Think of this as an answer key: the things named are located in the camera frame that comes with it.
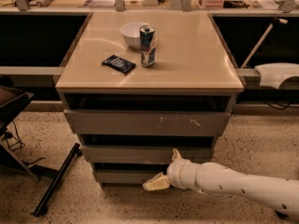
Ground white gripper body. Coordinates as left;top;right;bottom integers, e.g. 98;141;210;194
166;158;199;190

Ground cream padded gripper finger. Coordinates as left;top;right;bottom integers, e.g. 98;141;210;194
142;173;171;191
172;148;182;161

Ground black cable on floor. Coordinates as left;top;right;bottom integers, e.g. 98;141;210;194
2;121;26;152

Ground dark blue snack packet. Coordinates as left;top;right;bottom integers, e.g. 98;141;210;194
102;55;135;75

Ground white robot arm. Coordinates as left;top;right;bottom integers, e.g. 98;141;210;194
143;148;299;218

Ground black metal stand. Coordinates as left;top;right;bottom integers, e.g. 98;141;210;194
0;85;83;218

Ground grey bottom drawer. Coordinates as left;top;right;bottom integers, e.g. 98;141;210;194
93;171;158;185

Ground blue silver drink can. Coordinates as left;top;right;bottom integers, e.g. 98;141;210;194
139;24;155;67

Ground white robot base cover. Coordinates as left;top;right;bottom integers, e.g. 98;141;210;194
254;63;299;89

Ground white rod with tip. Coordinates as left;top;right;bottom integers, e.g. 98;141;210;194
240;17;288;68

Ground grey top drawer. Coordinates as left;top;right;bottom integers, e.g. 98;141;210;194
64;109;230;136

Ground grey drawer cabinet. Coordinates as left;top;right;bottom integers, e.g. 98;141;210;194
56;10;243;173

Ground grey drawer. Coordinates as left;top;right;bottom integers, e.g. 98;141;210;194
64;109;230;136
93;171;158;185
81;146;213;164

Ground white bowl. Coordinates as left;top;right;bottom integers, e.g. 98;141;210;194
121;22;145;49

